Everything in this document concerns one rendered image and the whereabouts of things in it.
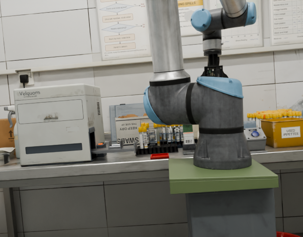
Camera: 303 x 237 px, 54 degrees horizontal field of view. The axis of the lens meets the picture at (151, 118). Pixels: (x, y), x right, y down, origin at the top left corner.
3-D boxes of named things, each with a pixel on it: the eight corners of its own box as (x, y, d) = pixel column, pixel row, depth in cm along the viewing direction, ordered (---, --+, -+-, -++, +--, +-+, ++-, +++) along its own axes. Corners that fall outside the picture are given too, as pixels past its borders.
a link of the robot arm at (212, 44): (202, 43, 124) (222, 42, 123) (203, 54, 124) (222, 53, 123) (202, 39, 117) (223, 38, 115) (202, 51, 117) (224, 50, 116)
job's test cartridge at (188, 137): (184, 150, 116) (183, 133, 115) (183, 147, 120) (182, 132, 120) (194, 149, 115) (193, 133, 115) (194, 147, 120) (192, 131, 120)
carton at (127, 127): (116, 149, 142) (113, 117, 141) (124, 141, 171) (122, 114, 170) (168, 145, 141) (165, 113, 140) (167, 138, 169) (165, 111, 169)
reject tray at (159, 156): (150, 159, 109) (150, 157, 109) (151, 156, 116) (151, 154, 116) (168, 158, 109) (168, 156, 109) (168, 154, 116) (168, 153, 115)
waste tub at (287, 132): (273, 148, 112) (272, 122, 111) (261, 143, 125) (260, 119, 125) (309, 145, 112) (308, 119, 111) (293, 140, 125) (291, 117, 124)
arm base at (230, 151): (256, 169, 71) (255, 128, 71) (192, 169, 74) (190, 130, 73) (247, 157, 86) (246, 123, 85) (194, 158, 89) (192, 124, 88)
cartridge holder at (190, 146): (182, 154, 114) (182, 145, 113) (182, 150, 123) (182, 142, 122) (197, 154, 113) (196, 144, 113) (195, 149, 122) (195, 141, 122)
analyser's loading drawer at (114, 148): (82, 157, 114) (81, 143, 114) (87, 154, 121) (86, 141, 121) (135, 153, 113) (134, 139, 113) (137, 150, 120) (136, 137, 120)
